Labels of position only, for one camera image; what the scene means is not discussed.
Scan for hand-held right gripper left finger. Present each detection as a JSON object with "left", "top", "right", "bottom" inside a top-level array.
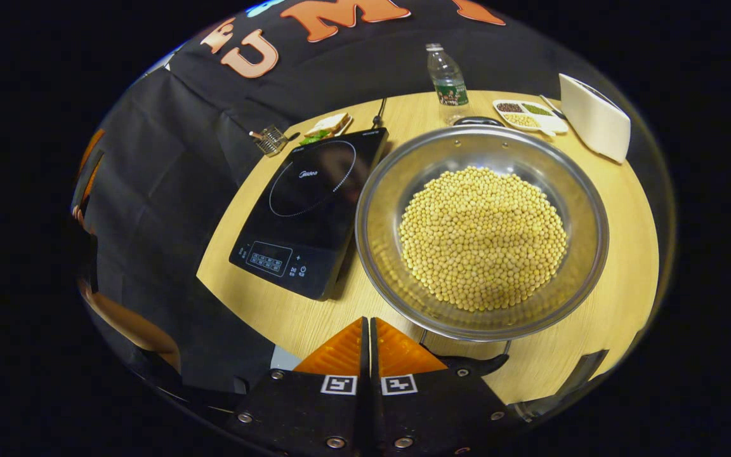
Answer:
[{"left": 229, "top": 317, "right": 369, "bottom": 457}]

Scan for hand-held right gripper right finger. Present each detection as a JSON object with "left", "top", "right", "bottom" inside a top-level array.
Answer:
[{"left": 371, "top": 317, "right": 518, "bottom": 457}]

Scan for black induction cooktop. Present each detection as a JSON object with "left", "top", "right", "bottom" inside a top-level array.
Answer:
[{"left": 229, "top": 127, "right": 390, "bottom": 301}]

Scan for stainless steel pot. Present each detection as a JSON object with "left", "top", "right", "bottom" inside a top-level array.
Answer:
[{"left": 355, "top": 116, "right": 610, "bottom": 376}]

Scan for black backdrop cloth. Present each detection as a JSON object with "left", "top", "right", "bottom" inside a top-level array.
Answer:
[{"left": 74, "top": 0, "right": 658, "bottom": 394}]

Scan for pile of soybeans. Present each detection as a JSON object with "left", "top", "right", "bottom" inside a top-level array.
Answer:
[{"left": 398, "top": 166, "right": 568, "bottom": 313}]

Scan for sandwich with lettuce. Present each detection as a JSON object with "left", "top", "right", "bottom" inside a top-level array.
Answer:
[{"left": 300, "top": 112, "right": 350, "bottom": 145}]

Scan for white divided bean dish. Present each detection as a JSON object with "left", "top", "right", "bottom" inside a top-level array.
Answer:
[{"left": 492, "top": 99, "right": 569, "bottom": 137}]

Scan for clear plastic water bottle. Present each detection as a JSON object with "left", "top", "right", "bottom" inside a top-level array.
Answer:
[{"left": 426, "top": 43, "right": 471, "bottom": 124}]

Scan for white toaster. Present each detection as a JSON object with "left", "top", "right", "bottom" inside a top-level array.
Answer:
[{"left": 558, "top": 73, "right": 631, "bottom": 164}]

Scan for wire utensil holder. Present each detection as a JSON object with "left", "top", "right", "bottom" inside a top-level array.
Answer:
[{"left": 258, "top": 125, "right": 290, "bottom": 157}]

